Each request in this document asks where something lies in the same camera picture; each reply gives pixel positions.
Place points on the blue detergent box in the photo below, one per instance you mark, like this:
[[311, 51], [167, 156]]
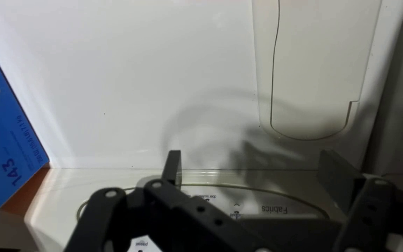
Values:
[[1, 154]]

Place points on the white washing machine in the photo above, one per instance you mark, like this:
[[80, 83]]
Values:
[[141, 70]]

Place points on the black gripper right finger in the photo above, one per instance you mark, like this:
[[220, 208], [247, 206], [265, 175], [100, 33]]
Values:
[[384, 219]]

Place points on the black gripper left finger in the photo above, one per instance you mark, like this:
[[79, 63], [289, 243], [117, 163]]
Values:
[[132, 219]]

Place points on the cream dispenser lid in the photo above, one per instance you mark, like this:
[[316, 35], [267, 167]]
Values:
[[314, 70]]

